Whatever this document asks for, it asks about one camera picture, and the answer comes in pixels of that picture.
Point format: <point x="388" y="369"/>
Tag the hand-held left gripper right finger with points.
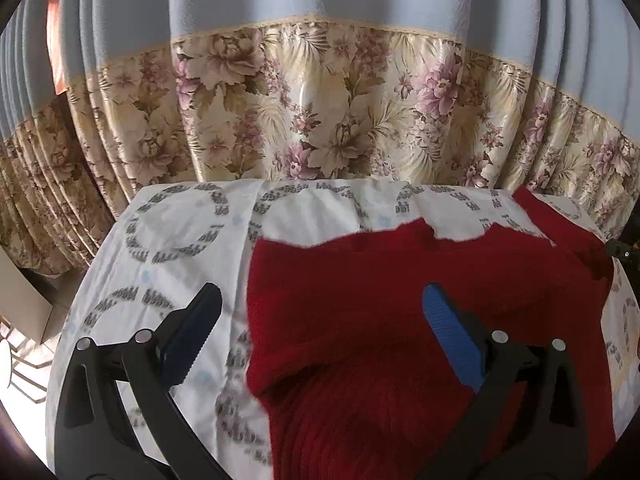
<point x="450" y="332"/>

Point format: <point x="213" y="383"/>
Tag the red knit sweater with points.
<point x="360" y="320"/>

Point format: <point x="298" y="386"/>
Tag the blue floral curtain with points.
<point x="320" y="85"/>

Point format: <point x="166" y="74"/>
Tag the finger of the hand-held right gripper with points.
<point x="625" y="251"/>

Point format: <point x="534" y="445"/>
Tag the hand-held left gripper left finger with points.
<point x="192" y="327"/>

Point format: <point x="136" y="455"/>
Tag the beige cabinet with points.
<point x="30" y="305"/>

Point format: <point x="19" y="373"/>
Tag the white patterned bed sheet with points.
<point x="150" y="260"/>

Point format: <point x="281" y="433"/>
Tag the orange cloth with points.
<point x="56" y="35"/>

